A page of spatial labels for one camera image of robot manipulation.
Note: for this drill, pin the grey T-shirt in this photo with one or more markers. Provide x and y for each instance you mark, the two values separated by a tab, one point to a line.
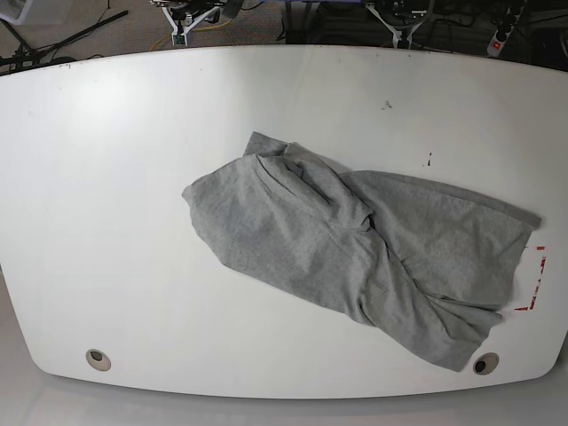
429	264

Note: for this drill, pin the left table grommet hole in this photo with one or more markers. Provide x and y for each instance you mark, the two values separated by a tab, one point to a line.
98	360

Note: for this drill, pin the table grommet hole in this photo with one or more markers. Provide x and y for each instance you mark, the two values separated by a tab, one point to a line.
486	363
98	360

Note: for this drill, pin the right table grommet hole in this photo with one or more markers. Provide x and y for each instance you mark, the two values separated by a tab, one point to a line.
486	363

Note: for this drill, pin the red tape corner marks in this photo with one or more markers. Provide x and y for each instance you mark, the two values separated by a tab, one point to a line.
528	278

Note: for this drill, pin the white power strip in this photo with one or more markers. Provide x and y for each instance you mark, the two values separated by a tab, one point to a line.
501	35

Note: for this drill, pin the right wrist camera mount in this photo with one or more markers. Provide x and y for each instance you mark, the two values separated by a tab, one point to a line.
185	16

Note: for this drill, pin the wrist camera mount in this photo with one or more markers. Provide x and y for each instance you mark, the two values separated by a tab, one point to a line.
401	17
185	16

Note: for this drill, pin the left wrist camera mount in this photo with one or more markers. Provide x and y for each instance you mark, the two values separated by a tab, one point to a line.
401	17

